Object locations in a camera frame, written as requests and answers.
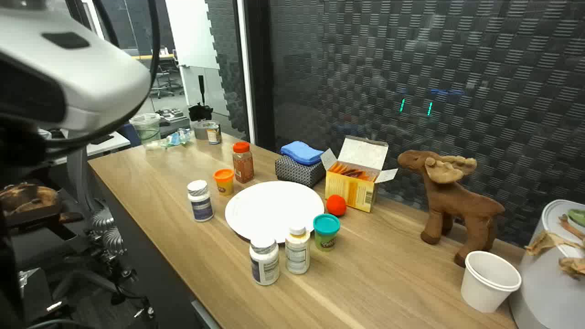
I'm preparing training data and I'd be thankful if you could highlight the small glass jar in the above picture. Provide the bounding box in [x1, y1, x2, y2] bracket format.
[207, 121, 221, 145]

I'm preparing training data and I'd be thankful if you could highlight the blue folded cloth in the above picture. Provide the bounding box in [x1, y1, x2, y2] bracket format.
[280, 141, 322, 167]

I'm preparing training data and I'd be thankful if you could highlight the brown plush moose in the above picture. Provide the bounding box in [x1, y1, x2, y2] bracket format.
[399, 150, 505, 265]

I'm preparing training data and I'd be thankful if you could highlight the grey sponge block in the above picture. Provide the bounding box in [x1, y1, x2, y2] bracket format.
[274, 156, 326, 187]

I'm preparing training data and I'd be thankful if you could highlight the white paper cup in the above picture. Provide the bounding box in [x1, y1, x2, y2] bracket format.
[461, 251, 523, 313]

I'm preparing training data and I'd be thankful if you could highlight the yellow open cardboard box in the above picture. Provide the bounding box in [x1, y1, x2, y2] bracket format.
[320, 135, 397, 212]

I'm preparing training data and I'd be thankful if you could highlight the green tub teal lid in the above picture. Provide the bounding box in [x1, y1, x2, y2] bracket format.
[313, 214, 340, 249]

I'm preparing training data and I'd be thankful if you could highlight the white paper plate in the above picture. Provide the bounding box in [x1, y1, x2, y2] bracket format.
[225, 181, 324, 243]

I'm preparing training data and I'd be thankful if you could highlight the white pill bottle blue label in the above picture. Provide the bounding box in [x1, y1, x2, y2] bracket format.
[249, 236, 280, 285]

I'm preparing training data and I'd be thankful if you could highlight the red ball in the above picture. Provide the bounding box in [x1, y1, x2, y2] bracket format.
[326, 194, 348, 218]

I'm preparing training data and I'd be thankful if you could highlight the spice jar orange cap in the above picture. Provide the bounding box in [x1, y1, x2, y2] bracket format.
[232, 141, 254, 183]

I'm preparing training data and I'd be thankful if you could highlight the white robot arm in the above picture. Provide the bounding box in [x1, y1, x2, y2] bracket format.
[0, 0, 152, 141]

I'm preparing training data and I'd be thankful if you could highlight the yellow tub orange lid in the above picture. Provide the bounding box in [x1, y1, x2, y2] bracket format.
[214, 168, 234, 194]

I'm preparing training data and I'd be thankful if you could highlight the white bottle cream cap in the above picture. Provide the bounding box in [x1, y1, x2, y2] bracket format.
[285, 225, 311, 274]

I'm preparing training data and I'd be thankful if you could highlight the white bucket with items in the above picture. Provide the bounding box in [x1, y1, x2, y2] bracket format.
[510, 199, 585, 329]

